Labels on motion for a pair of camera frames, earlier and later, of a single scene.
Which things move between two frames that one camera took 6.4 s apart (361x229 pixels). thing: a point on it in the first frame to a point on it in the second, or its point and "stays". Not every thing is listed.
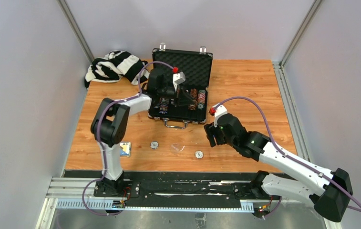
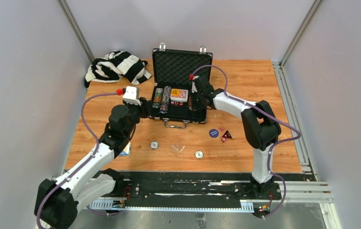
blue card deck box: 125,149 stays
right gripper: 211,130 to 195,106
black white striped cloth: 117,65 stays
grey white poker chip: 199,154 stays
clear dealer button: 177,148 stays
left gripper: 185,98 to 143,108
